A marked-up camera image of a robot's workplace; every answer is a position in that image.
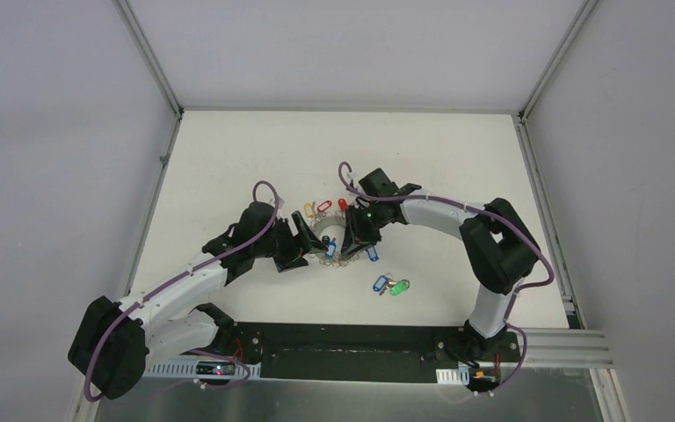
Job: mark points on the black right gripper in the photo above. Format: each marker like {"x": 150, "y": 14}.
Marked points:
{"x": 357, "y": 238}

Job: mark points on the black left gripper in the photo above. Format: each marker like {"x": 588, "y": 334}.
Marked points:
{"x": 286, "y": 246}

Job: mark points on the blue tagged key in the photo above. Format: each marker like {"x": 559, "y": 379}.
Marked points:
{"x": 381, "y": 284}

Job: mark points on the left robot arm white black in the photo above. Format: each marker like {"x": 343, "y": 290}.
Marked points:
{"x": 117, "y": 341}

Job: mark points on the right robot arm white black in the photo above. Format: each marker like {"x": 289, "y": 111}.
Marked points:
{"x": 500, "y": 248}

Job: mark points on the light blue key tag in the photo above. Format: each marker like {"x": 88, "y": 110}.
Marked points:
{"x": 372, "y": 254}

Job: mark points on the yellow key tag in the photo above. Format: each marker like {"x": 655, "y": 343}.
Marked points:
{"x": 309, "y": 209}

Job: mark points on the red outlined key tag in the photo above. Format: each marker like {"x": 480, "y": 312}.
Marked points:
{"x": 324, "y": 206}

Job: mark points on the green tagged key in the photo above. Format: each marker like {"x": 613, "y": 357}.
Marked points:
{"x": 398, "y": 287}

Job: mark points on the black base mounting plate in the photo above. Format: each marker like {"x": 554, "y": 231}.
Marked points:
{"x": 342, "y": 353}

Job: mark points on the left electronics board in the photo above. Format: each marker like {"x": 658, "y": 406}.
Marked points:
{"x": 215, "y": 368}

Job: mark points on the electronics board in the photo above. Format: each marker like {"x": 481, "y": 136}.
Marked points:
{"x": 484, "y": 379}
{"x": 215, "y": 368}

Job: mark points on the right electronics board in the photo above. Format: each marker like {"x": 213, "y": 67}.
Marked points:
{"x": 484, "y": 379}

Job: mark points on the blue key tag on ring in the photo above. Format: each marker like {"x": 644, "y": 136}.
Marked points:
{"x": 331, "y": 251}

